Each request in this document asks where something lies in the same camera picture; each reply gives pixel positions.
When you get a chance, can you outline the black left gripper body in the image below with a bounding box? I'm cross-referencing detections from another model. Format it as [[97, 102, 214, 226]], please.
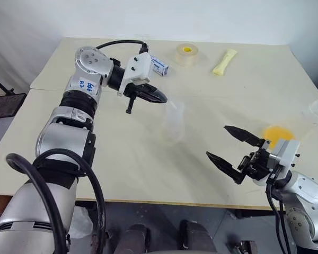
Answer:
[[123, 80, 156, 99]]

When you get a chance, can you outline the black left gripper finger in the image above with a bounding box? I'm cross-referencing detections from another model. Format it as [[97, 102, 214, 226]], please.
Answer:
[[125, 94, 137, 115], [140, 86, 167, 105]]

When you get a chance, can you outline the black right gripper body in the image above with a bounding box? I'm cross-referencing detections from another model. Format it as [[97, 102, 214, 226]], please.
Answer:
[[237, 147, 274, 183]]

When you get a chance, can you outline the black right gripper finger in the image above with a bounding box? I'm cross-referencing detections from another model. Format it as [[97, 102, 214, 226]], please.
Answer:
[[223, 125, 266, 149], [206, 151, 245, 185]]

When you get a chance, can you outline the clear cup with orange liquid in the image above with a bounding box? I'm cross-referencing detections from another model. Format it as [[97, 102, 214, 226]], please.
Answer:
[[263, 98, 318, 149]]

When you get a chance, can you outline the small blue white box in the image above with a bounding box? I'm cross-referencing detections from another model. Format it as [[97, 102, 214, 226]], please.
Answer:
[[149, 53, 171, 77]]

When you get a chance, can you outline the clear tape roll yellow core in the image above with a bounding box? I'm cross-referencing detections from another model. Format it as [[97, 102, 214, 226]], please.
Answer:
[[175, 43, 200, 67]]

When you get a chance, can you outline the yellow snack packet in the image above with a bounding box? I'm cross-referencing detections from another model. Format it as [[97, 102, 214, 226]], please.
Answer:
[[211, 49, 239, 78]]

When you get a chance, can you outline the dark rounded shape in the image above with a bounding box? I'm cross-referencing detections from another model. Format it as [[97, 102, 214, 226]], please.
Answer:
[[179, 220, 218, 254], [123, 223, 152, 254]]

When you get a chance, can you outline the black mesh chair seat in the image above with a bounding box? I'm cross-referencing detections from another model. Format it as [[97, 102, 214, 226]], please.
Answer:
[[0, 93, 27, 121]]

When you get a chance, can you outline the clear plastic bag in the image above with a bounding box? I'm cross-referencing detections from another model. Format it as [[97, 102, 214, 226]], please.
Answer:
[[68, 206, 95, 240]]

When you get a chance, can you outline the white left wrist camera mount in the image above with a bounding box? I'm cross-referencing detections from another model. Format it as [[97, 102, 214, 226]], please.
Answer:
[[117, 52, 152, 96]]

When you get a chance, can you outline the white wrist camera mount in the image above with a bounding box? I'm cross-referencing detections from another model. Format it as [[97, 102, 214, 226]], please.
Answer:
[[267, 138, 301, 184], [117, 52, 152, 96]]

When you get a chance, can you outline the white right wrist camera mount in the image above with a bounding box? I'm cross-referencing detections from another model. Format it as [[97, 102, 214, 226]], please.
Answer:
[[267, 138, 301, 184]]

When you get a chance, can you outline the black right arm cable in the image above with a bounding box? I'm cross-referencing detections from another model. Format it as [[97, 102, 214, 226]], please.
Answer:
[[265, 182, 294, 254]]

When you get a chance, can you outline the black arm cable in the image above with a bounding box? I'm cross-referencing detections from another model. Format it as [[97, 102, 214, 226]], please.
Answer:
[[6, 39, 149, 254], [265, 182, 294, 254]]

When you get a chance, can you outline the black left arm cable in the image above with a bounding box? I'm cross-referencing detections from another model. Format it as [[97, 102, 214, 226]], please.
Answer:
[[6, 39, 149, 254]]

